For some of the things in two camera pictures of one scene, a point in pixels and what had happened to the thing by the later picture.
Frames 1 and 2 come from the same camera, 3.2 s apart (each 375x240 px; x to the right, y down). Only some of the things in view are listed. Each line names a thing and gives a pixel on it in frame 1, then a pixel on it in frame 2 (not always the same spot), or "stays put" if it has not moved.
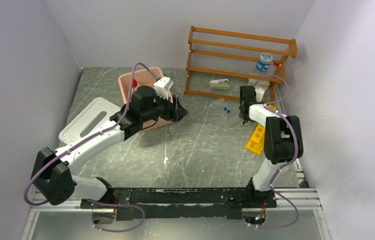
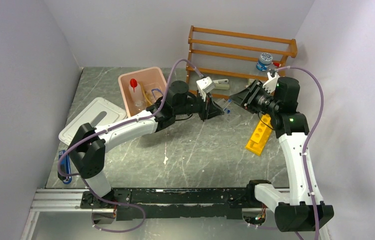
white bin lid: (97, 113) stays put
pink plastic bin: (144, 78) stays put
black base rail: (216, 203) stays put
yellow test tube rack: (256, 143) stays put
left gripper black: (174, 111) to (209, 109)
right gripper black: (243, 117) to (242, 97)
